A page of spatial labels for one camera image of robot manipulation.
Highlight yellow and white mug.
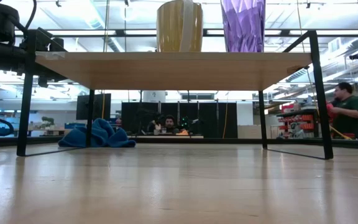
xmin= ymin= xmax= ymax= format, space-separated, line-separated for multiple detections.
xmin=155 ymin=0 xmax=204 ymax=53

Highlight purple faceted plastic cup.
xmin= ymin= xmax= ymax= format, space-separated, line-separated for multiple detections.
xmin=219 ymin=0 xmax=267 ymax=54

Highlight wooden shelf with black legs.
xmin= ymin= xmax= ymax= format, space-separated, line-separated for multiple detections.
xmin=16 ymin=29 xmax=334 ymax=161

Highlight person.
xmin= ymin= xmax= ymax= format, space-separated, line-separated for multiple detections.
xmin=162 ymin=114 xmax=180 ymax=135
xmin=326 ymin=82 xmax=358 ymax=140

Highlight black partition panels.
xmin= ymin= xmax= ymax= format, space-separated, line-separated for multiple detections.
xmin=121 ymin=101 xmax=239 ymax=139

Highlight beige cardboard box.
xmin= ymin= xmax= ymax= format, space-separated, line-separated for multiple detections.
xmin=237 ymin=124 xmax=262 ymax=139

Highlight blue cloth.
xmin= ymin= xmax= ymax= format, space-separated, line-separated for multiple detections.
xmin=57 ymin=117 xmax=137 ymax=149

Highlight black monitor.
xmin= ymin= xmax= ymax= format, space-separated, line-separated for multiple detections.
xmin=75 ymin=93 xmax=112 ymax=121

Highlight rack with red bins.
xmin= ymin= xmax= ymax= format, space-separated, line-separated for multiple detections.
xmin=276 ymin=103 xmax=319 ymax=139

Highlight potted plant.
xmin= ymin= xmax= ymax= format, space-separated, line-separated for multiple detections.
xmin=40 ymin=116 xmax=56 ymax=129

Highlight hanging yellow cable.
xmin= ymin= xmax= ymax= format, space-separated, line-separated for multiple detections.
xmin=221 ymin=102 xmax=230 ymax=139

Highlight black aluminium table frame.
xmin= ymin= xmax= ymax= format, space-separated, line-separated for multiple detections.
xmin=0 ymin=136 xmax=358 ymax=149

